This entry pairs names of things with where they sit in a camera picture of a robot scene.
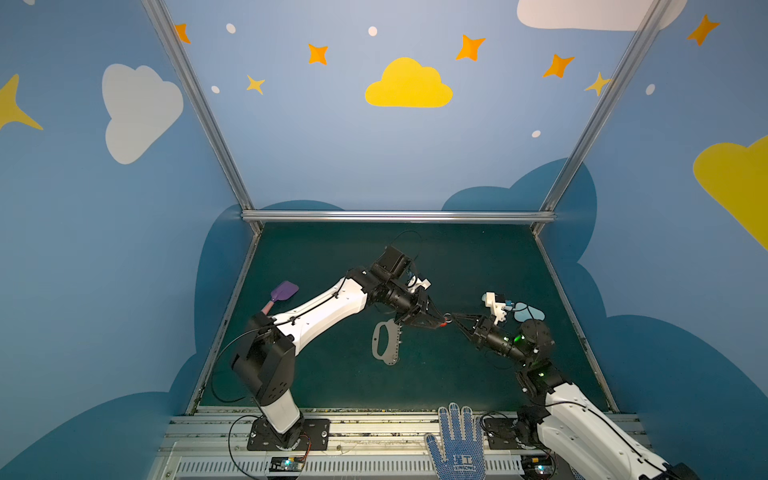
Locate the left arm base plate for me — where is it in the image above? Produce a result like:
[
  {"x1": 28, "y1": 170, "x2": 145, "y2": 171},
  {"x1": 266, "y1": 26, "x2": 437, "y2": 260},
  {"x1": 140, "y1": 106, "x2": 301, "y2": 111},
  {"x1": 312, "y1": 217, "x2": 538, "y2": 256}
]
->
[{"x1": 246, "y1": 418, "x2": 331, "y2": 451}]

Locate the aluminium frame rear bar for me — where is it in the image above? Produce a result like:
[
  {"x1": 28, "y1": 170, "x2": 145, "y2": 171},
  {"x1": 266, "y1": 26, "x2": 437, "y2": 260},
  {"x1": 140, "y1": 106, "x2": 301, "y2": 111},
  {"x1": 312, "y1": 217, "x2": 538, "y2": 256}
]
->
[{"x1": 241, "y1": 210, "x2": 556, "y2": 224}]

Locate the aluminium frame post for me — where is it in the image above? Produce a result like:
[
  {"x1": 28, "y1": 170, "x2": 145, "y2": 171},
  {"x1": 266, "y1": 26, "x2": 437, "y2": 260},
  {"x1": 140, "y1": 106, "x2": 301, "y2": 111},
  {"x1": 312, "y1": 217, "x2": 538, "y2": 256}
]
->
[
  {"x1": 531, "y1": 0, "x2": 675, "y2": 237},
  {"x1": 142, "y1": 0, "x2": 253, "y2": 212}
]

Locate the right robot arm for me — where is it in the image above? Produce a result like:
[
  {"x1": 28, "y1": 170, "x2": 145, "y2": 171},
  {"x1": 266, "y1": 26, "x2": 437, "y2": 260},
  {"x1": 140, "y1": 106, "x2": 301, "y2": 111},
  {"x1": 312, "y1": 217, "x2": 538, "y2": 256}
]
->
[{"x1": 444, "y1": 314, "x2": 698, "y2": 479}]

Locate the blue dotted work glove left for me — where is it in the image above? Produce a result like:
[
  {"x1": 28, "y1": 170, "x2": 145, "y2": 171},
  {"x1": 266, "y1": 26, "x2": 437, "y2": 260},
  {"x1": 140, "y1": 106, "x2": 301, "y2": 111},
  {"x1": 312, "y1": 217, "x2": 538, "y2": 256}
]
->
[{"x1": 425, "y1": 402, "x2": 486, "y2": 480}]

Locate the purple pink toy shovel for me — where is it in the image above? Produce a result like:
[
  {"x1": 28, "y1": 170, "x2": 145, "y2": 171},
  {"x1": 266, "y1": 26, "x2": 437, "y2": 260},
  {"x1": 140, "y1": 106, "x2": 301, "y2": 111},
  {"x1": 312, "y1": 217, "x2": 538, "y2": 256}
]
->
[{"x1": 261, "y1": 281, "x2": 299, "y2": 315}]

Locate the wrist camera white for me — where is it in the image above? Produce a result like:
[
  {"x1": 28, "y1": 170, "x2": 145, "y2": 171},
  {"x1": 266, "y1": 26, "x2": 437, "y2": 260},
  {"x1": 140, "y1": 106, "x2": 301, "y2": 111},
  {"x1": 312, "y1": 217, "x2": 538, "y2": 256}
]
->
[
  {"x1": 482, "y1": 292, "x2": 508, "y2": 325},
  {"x1": 407, "y1": 274, "x2": 431, "y2": 292}
]

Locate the aluminium frame left post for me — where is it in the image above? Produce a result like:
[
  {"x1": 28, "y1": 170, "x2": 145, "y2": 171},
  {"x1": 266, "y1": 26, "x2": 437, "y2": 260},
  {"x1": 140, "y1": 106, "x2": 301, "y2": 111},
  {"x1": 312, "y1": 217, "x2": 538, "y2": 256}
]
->
[{"x1": 142, "y1": 0, "x2": 253, "y2": 212}]

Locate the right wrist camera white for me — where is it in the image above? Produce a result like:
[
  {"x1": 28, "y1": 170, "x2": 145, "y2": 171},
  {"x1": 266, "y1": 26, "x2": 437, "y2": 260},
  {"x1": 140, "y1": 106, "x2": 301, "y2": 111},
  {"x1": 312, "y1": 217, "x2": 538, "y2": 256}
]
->
[{"x1": 482, "y1": 292, "x2": 508, "y2": 325}]

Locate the aluminium frame right post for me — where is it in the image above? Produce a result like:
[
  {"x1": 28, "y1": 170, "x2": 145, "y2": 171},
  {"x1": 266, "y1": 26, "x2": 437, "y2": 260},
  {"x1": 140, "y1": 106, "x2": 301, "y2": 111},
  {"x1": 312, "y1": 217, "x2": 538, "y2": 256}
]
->
[{"x1": 531, "y1": 0, "x2": 675, "y2": 237}]

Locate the key with red tag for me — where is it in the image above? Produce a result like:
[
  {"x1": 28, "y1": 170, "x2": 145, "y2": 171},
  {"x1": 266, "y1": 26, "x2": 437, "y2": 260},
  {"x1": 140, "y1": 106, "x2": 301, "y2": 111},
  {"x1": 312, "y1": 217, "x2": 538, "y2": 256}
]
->
[{"x1": 440, "y1": 313, "x2": 454, "y2": 328}]

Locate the front aluminium rail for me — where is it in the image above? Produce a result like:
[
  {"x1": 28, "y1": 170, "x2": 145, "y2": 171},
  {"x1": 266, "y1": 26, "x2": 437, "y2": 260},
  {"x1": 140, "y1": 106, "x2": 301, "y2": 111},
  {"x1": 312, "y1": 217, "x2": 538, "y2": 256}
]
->
[{"x1": 146, "y1": 411, "x2": 667, "y2": 480}]

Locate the right controller board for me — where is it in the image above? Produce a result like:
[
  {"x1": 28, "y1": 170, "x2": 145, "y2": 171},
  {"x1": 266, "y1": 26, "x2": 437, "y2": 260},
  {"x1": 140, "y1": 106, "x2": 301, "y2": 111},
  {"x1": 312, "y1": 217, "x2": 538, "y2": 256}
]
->
[{"x1": 521, "y1": 456, "x2": 557, "y2": 480}]

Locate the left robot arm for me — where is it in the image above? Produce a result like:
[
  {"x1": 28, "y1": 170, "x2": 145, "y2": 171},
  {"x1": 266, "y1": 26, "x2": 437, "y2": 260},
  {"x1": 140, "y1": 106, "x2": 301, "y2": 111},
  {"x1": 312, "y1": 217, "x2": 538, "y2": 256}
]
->
[{"x1": 230, "y1": 246, "x2": 444, "y2": 443}]

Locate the controller board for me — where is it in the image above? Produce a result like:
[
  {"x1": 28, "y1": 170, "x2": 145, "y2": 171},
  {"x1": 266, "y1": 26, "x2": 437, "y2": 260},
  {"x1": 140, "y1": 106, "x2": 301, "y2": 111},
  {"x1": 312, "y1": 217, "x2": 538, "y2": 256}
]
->
[
  {"x1": 269, "y1": 457, "x2": 305, "y2": 474},
  {"x1": 521, "y1": 456, "x2": 557, "y2": 480}
]

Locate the light blue toy shovel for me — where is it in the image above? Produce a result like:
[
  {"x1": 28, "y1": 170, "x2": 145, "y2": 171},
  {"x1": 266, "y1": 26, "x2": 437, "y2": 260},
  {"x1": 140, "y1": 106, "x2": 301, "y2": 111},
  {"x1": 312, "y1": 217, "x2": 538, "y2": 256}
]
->
[{"x1": 505, "y1": 301, "x2": 546, "y2": 323}]

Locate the left controller board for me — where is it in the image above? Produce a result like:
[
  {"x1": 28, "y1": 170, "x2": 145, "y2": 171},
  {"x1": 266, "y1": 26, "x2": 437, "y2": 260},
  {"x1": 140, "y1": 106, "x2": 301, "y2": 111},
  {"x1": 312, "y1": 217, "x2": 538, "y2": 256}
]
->
[{"x1": 269, "y1": 457, "x2": 305, "y2": 474}]

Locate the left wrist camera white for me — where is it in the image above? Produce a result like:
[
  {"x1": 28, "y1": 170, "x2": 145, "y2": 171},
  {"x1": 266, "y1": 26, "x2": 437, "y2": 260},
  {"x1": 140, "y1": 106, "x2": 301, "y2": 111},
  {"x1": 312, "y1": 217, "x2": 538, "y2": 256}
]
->
[{"x1": 407, "y1": 274, "x2": 431, "y2": 292}]

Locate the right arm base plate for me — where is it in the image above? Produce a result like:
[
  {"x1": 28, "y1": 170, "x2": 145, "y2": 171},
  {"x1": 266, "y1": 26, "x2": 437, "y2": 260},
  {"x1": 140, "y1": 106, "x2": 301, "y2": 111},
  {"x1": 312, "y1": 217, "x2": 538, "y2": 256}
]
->
[{"x1": 481, "y1": 416, "x2": 539, "y2": 450}]

